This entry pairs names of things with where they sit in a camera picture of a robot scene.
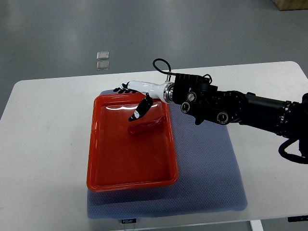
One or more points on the upper floor socket plate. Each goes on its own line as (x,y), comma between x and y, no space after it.
(102,55)

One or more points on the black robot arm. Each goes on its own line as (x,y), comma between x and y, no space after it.
(197,97)

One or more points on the blue grey mesh mat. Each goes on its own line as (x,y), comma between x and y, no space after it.
(209,178)

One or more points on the white table leg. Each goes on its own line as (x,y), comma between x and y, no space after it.
(256,225)

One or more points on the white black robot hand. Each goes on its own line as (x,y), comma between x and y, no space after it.
(151,91)

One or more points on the red plastic tray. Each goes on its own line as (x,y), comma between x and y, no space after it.
(119,161)

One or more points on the cardboard box corner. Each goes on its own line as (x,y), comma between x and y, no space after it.
(285,5)

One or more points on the red pepper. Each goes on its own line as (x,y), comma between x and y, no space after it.
(146,126)

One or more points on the black table label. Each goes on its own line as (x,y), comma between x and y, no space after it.
(129,221)

